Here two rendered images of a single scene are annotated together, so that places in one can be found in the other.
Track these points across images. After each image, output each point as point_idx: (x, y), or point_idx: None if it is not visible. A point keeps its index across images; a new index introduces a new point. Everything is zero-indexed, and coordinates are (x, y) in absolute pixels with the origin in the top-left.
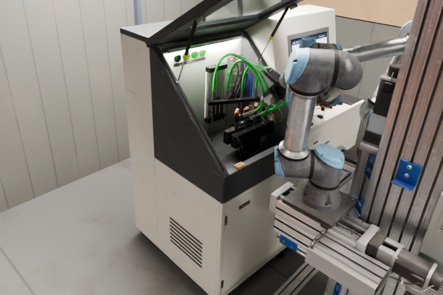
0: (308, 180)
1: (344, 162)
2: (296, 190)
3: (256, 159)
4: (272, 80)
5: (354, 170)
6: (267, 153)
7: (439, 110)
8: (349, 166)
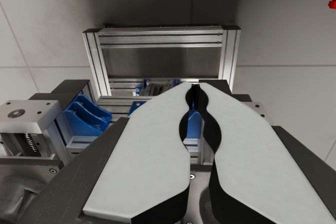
0: (43, 168)
1: (207, 152)
2: (2, 167)
3: None
4: None
5: (201, 164)
6: None
7: None
8: (202, 159)
